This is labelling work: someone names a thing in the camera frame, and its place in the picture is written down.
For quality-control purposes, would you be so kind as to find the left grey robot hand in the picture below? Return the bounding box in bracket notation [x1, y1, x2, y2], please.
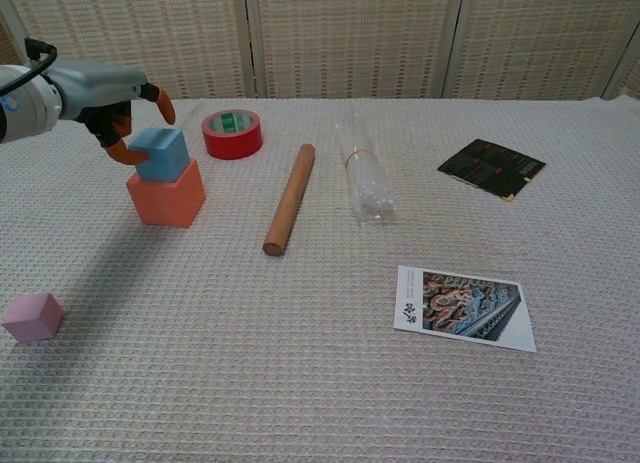
[43, 58, 177, 165]

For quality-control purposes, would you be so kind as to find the medium blue foam cube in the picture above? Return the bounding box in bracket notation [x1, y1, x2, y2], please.
[128, 127, 190, 183]

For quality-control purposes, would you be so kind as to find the large orange foam cube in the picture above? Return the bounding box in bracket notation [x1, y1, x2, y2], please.
[125, 157, 207, 229]

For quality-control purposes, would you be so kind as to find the small pink foam cube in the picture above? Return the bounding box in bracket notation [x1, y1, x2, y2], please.
[0, 291, 66, 345]

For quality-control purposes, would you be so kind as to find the woven bamboo screen panel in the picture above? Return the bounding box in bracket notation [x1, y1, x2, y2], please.
[0, 0, 264, 100]
[442, 0, 640, 102]
[0, 12, 31, 67]
[602, 42, 640, 102]
[244, 0, 469, 102]

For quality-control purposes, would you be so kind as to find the red tape roll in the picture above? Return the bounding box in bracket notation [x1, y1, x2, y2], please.
[200, 109, 264, 160]

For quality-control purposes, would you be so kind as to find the wooden rolling pin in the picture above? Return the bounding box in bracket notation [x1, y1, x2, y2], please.
[262, 143, 317, 258]

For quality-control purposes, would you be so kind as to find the beige woven tablecloth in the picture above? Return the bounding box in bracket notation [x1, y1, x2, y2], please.
[0, 96, 640, 463]

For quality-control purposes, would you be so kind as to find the black printed leaflet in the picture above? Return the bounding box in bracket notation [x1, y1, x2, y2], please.
[436, 138, 547, 204]

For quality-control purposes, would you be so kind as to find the postcard with dragon picture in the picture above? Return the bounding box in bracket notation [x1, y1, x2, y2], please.
[392, 264, 538, 354]

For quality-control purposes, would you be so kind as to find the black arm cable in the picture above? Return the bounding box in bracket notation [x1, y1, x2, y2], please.
[0, 36, 59, 97]

